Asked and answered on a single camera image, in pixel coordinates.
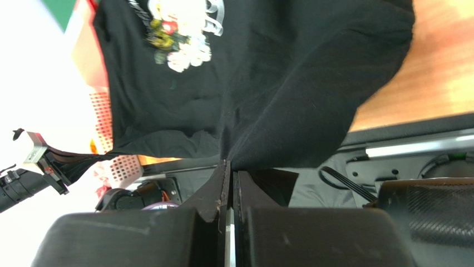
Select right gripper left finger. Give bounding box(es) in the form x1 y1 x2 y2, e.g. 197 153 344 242
32 161 230 266

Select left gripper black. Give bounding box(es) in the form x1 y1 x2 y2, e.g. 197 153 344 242
35 146 116 196

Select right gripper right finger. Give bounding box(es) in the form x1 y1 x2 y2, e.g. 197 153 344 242
233 171 414 266

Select black floral t shirt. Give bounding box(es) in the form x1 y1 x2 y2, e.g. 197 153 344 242
55 0 416 172

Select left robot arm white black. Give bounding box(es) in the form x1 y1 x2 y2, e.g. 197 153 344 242
1 147 115 212

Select white plastic laundry basket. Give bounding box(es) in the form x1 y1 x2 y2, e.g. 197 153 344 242
88 86 143 189

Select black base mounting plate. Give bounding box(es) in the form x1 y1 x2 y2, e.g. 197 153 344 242
94 112 474 267

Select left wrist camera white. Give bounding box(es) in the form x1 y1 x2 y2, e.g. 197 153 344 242
13 128 48 175

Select red ring binder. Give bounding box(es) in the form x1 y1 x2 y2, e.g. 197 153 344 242
71 1 108 87

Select green ring binder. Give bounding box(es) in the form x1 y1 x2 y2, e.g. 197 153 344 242
42 0 76 32

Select aluminium frame rail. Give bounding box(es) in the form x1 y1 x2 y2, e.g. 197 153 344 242
366 134 473 159

